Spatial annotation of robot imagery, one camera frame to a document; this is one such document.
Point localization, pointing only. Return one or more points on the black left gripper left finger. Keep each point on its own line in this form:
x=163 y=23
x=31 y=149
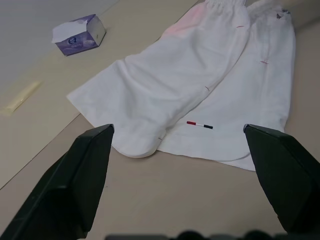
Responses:
x=62 y=190

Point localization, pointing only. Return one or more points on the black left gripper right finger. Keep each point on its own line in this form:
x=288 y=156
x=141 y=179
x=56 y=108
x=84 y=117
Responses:
x=287 y=180

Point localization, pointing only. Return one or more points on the white shorts with striped tag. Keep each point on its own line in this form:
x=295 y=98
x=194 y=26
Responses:
x=175 y=87

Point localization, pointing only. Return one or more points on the pale yellow tape strip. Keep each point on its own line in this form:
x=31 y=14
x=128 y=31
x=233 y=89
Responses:
x=22 y=97

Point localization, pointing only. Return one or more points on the purple tissue box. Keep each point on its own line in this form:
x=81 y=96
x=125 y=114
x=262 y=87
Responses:
x=80 y=42

